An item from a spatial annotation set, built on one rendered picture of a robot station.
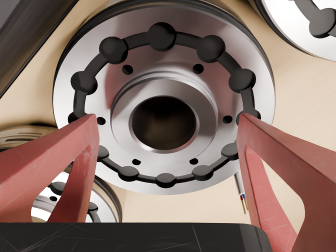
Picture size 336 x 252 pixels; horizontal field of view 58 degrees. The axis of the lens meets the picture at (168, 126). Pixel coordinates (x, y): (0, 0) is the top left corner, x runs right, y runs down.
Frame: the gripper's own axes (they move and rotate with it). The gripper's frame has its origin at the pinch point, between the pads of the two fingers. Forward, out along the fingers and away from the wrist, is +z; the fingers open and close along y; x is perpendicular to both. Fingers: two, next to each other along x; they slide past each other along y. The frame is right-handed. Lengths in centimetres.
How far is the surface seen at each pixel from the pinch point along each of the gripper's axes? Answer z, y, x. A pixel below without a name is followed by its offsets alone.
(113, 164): 1.9, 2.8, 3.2
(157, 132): 2.6, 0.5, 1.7
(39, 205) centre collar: 1.2, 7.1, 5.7
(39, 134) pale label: 3.9, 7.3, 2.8
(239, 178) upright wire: 1.5, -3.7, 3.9
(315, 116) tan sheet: 4.8, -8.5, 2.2
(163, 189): 1.6, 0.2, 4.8
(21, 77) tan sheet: 4.9, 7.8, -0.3
